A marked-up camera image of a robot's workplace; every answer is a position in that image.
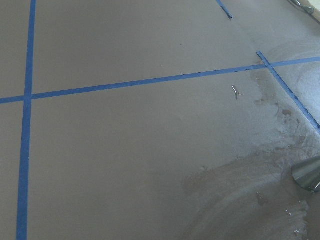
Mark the steel cocktail jigger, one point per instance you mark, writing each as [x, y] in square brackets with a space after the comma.
[307, 174]

